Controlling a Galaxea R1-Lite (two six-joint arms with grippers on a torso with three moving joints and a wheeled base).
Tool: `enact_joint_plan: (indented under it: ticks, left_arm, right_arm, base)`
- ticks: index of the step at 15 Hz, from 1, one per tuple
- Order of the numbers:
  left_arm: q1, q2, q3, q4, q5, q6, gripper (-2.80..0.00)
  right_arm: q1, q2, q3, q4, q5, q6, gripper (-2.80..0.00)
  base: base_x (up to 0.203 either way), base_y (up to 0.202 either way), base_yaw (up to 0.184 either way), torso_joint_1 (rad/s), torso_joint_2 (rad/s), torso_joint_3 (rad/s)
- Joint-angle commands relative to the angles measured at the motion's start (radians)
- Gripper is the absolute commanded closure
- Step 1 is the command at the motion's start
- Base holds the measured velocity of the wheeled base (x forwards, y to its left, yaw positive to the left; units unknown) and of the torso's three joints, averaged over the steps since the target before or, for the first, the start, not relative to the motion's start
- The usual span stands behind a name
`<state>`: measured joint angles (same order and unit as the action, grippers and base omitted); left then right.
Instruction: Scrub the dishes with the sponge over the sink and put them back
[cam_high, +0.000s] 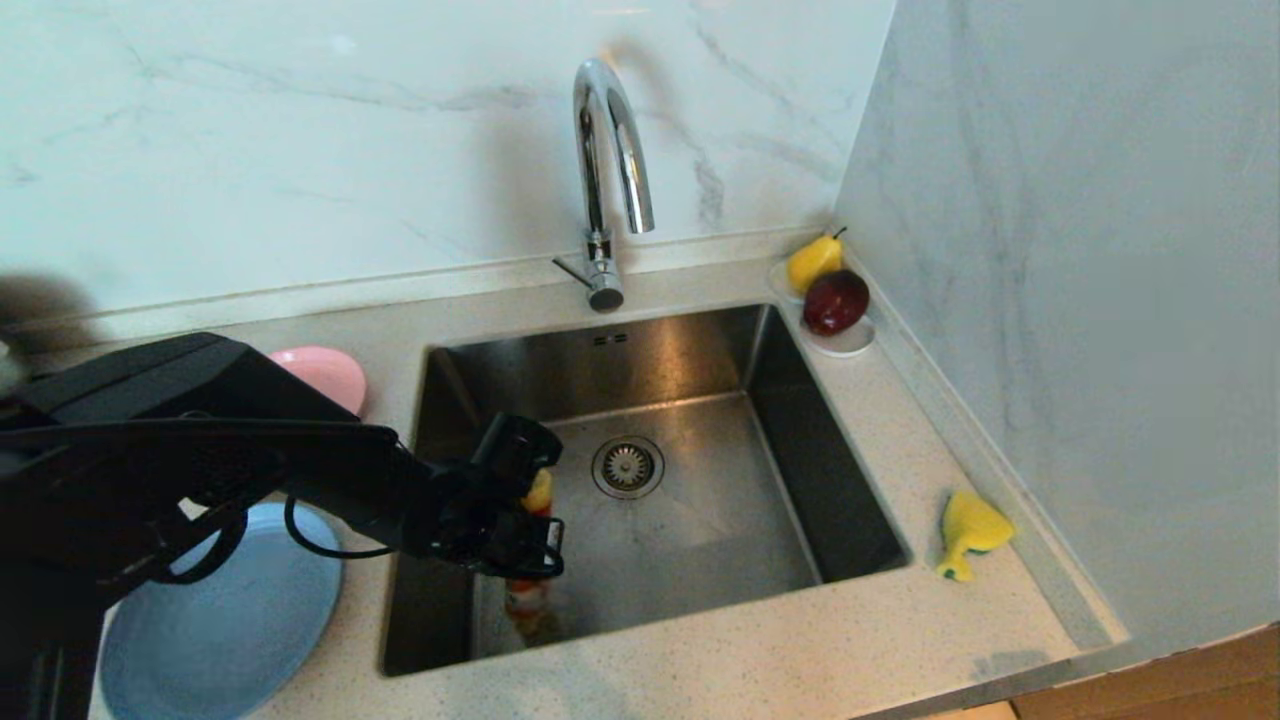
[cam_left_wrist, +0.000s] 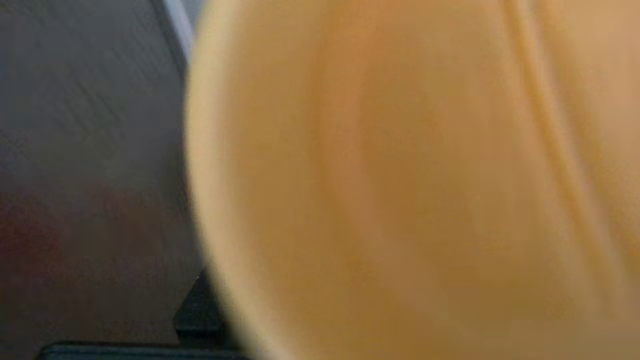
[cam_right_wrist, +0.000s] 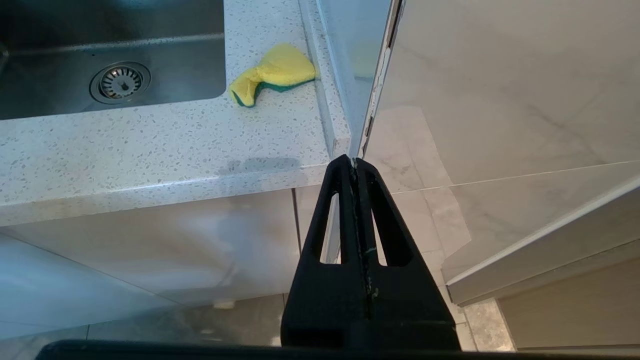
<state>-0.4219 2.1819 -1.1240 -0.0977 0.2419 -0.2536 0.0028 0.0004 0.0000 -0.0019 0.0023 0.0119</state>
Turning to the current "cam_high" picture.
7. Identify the blue plate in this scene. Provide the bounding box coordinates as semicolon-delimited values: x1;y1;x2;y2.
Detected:
100;502;344;720

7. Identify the small white dish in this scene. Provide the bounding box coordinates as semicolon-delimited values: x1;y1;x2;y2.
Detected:
768;261;877;359

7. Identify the metal sink drain strainer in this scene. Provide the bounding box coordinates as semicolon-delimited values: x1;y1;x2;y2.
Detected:
592;436;666;501

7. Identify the yellow pear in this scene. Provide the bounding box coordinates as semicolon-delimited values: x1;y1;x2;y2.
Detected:
786;227;847;296

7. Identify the stainless steel sink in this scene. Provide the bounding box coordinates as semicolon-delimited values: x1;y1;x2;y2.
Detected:
384;304;912;677

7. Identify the pink plate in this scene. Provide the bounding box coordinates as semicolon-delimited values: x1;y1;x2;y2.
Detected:
265;346;368;419

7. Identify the orange dish soap bottle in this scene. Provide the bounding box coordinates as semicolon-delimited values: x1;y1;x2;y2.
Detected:
503;468;556;641

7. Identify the yellow sponge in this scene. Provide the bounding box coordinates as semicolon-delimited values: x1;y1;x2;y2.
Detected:
936;488;1017;583

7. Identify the dark red apple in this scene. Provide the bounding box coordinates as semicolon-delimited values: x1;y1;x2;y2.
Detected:
801;270;870;337

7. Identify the chrome gooseneck faucet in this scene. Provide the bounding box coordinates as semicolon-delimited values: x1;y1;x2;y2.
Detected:
550;58;657;315

